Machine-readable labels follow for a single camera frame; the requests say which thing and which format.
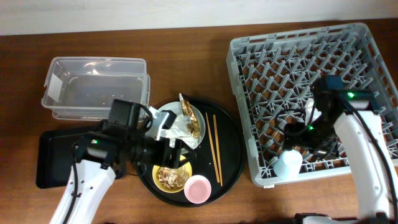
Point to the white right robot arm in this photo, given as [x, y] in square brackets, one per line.
[370, 163]

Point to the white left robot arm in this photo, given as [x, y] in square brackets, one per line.
[82, 210]

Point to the light blue cup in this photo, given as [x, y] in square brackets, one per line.
[288, 165]

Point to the gold brown snack wrapper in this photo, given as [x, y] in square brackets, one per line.
[187, 110]

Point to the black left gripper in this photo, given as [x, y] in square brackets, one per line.
[163, 159]

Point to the clear plastic bin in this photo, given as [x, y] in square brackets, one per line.
[83, 88]

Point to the pink cup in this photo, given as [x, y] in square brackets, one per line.
[197, 189]

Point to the grey round plate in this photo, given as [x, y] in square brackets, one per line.
[177, 109]

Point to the grey dishwasher rack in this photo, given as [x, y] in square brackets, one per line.
[271, 76]

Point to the yellow bowl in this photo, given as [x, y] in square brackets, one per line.
[156, 168]

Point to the round black tray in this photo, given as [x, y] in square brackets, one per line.
[232, 152]

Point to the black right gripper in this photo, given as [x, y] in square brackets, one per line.
[293, 135]

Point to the white tissue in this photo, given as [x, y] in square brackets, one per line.
[183, 129]

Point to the black rectangular tray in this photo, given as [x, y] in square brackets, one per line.
[53, 161]

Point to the food scraps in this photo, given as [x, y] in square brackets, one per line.
[172, 179]

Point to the wooden chopstick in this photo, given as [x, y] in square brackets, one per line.
[218, 150]
[212, 149]

